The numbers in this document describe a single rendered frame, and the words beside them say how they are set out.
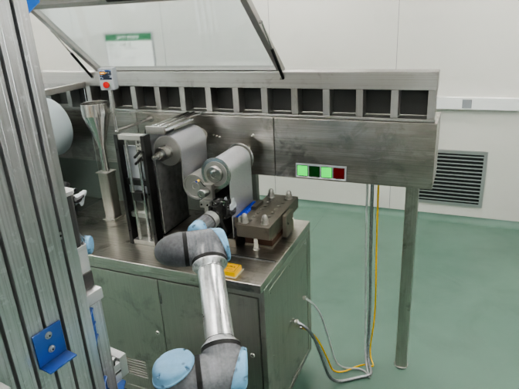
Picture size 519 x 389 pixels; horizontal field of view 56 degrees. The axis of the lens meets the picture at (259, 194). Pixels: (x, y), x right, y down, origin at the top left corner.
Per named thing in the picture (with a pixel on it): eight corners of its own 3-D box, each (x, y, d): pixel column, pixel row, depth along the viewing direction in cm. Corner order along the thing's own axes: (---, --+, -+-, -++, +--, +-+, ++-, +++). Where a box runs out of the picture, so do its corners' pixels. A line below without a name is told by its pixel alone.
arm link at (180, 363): (156, 387, 142) (150, 348, 137) (201, 379, 144) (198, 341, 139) (154, 418, 130) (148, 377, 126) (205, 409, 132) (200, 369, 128)
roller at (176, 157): (156, 164, 230) (152, 135, 225) (184, 150, 252) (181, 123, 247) (181, 167, 225) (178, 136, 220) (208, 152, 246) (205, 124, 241)
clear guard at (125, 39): (32, 7, 223) (32, 5, 224) (99, 69, 268) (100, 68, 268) (239, -8, 184) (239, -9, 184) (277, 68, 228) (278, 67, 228)
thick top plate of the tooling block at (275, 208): (236, 235, 221) (235, 224, 219) (269, 204, 255) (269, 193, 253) (269, 240, 215) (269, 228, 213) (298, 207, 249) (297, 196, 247)
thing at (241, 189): (232, 221, 225) (228, 183, 218) (252, 202, 245) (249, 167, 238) (232, 221, 224) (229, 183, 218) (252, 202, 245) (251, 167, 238)
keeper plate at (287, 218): (283, 237, 231) (282, 215, 227) (290, 228, 240) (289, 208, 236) (287, 238, 230) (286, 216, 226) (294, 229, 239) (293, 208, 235)
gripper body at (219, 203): (232, 197, 213) (219, 208, 203) (233, 215, 216) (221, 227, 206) (216, 196, 216) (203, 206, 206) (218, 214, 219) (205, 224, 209)
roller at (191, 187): (184, 197, 229) (181, 173, 225) (210, 180, 251) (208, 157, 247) (206, 200, 225) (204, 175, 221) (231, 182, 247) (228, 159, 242)
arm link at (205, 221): (187, 242, 196) (184, 223, 193) (200, 231, 205) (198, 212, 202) (204, 245, 193) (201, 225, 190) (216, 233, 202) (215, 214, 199)
